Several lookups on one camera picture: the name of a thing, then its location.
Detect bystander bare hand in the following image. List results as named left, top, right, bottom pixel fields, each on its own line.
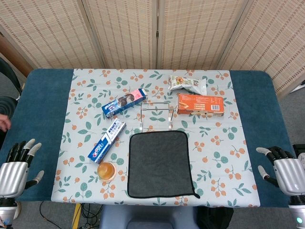
left=0, top=114, right=11, bottom=132

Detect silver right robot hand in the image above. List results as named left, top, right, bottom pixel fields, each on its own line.
left=256, top=146, right=305, bottom=196

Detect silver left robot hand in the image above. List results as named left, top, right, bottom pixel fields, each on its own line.
left=0, top=139, right=45, bottom=198

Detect grey and blue cloth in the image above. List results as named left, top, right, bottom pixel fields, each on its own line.
left=127, top=130, right=200, bottom=199

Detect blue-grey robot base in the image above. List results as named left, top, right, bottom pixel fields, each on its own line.
left=99, top=205, right=198, bottom=229

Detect black chair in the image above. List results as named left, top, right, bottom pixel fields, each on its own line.
left=0, top=57, right=23, bottom=120

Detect black box on floor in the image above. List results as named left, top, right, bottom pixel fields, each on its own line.
left=292, top=144, right=305, bottom=158

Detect teal table cover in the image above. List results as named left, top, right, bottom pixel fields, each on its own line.
left=0, top=69, right=298, bottom=208

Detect brown wooden board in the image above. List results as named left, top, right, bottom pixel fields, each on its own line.
left=0, top=33, right=33, bottom=78

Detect yellow floor strip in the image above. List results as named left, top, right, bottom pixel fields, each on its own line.
left=72, top=203, right=81, bottom=229

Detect floral print tablecloth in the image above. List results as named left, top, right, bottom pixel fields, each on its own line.
left=51, top=69, right=260, bottom=208

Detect black bag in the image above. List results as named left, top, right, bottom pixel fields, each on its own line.
left=196, top=206, right=234, bottom=229

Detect white screen foot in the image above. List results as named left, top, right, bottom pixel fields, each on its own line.
left=292, top=81, right=305, bottom=93

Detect orange jelly cup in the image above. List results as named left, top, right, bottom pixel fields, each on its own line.
left=97, top=161, right=117, bottom=183

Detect blue silver toothpaste box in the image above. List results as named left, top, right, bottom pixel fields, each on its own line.
left=87, top=118, right=126, bottom=165

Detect orange cracker box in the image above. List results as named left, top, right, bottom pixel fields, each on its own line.
left=177, top=93, right=225, bottom=117

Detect blue pink cookie box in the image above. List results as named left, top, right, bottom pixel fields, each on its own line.
left=102, top=88, right=148, bottom=119

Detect white snack bag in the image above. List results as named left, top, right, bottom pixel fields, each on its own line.
left=168, top=75, right=207, bottom=95

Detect bamboo folding screen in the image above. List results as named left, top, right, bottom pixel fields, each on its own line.
left=0, top=0, right=305, bottom=96

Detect black floor cables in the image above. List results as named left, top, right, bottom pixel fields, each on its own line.
left=39, top=201, right=103, bottom=229

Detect small metal wire rack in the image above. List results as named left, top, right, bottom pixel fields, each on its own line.
left=139, top=100, right=176, bottom=133

